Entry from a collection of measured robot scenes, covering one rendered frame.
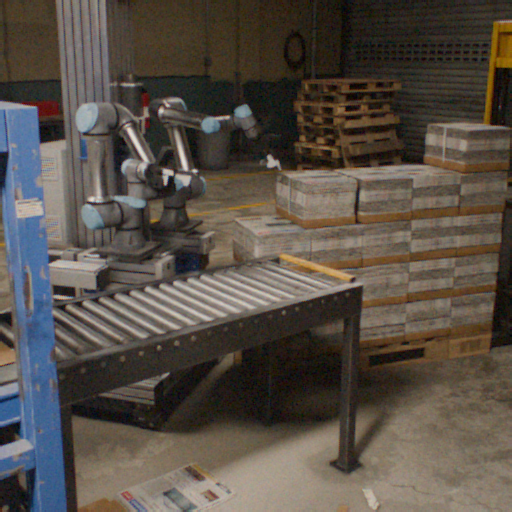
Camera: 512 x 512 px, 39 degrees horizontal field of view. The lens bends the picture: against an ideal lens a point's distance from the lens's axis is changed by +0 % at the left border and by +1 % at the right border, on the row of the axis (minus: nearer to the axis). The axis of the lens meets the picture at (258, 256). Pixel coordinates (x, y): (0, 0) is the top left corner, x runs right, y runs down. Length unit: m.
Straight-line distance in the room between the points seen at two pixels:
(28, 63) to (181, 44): 2.32
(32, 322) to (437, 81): 10.09
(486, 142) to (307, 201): 1.06
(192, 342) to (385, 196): 1.71
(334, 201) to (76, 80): 1.36
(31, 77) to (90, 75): 6.48
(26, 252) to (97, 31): 1.79
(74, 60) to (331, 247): 1.52
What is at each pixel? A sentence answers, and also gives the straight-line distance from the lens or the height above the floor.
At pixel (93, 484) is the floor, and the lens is 3.12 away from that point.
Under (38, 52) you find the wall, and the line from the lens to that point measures 9.96.
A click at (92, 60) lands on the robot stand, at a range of 3.46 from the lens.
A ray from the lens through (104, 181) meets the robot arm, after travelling 3.17.
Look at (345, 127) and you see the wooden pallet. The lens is 9.78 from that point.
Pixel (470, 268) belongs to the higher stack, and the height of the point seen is 0.53.
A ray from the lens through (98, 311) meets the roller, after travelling 2.61.
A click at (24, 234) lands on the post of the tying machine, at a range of 1.79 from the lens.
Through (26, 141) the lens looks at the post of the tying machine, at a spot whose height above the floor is 1.47.
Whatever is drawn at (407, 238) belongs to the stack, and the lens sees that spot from 3.90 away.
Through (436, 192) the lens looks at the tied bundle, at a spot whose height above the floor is 0.97.
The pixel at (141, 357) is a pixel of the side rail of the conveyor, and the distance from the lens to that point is 2.29.
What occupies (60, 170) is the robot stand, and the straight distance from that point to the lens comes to 3.55.
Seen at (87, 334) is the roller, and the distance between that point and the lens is 2.41.
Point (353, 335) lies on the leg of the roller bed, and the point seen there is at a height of 0.60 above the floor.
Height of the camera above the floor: 1.67
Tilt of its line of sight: 16 degrees down
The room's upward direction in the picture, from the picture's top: straight up
